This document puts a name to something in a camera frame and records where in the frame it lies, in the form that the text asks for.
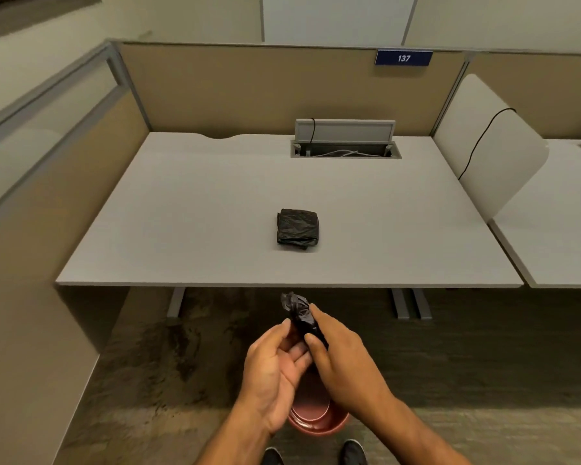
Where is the person's left hand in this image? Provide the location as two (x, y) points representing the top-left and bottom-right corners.
(232, 318), (315, 434)

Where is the person's right hand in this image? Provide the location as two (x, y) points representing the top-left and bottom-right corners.
(303, 303), (398, 423)

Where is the black plastic bag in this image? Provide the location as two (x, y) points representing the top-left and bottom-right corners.
(280, 291), (330, 350)
(276, 208), (320, 251)

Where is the person's right forearm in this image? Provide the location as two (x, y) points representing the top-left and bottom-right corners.
(356, 389), (473, 465)

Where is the person's left forearm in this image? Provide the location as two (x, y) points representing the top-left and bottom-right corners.
(194, 404), (278, 465)

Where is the red plastic bucket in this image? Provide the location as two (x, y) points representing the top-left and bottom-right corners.
(287, 368), (352, 437)

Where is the grey desk leg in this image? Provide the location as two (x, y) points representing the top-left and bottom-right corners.
(389, 288), (412, 320)
(167, 287), (188, 319)
(411, 288), (433, 320)

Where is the person's right black shoe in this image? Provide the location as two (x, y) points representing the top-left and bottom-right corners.
(341, 439), (368, 465)

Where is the folded black plastic bag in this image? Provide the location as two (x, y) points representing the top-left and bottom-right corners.
(276, 208), (320, 251)

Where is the beige glass-topped cubicle partition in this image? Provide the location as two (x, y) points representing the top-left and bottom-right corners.
(0, 40), (152, 465)

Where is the white rounded divider panel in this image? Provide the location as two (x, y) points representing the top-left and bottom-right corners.
(432, 73), (550, 224)

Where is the blue number sign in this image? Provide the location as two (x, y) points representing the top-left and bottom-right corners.
(374, 48), (434, 67)

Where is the grey desk cable box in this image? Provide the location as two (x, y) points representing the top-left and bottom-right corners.
(290, 139), (403, 160)

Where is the grey cable tray flap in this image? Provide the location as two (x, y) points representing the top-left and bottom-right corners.
(294, 118), (397, 145)

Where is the long black cable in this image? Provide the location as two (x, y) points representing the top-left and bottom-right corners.
(457, 107), (518, 181)

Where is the white wall board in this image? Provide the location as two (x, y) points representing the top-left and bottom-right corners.
(260, 0), (420, 47)

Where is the dark wall frame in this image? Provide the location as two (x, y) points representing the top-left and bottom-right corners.
(0, 0), (102, 43)

